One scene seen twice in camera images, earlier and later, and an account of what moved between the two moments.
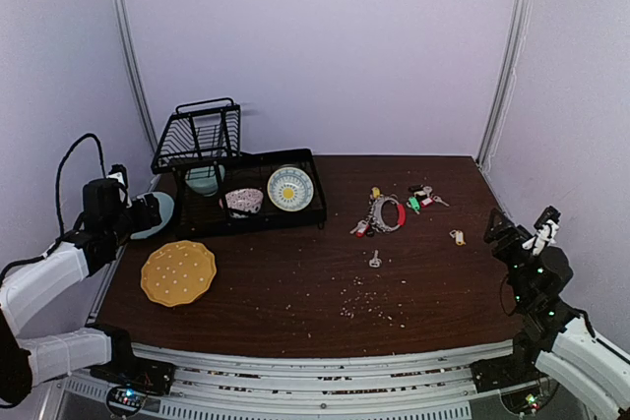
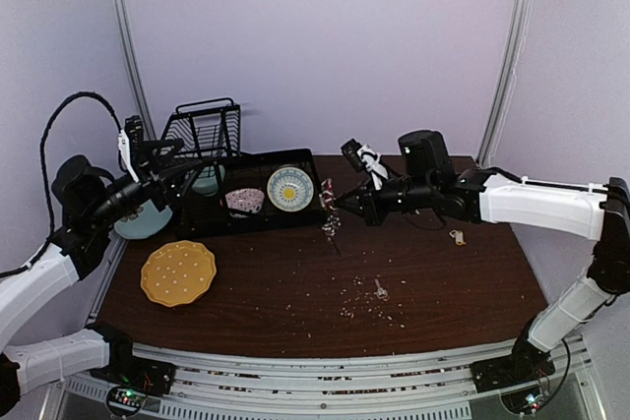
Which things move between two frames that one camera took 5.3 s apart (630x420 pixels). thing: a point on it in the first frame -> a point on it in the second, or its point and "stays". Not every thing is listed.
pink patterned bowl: [242, 201] stays
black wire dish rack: [220, 188] stays
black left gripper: [147, 214] -> [157, 191]
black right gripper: [505, 235] -> [367, 205]
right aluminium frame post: [512, 55] stays
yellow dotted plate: [178, 272] stays
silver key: [376, 262] -> [381, 292]
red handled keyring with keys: [374, 223] -> [332, 223]
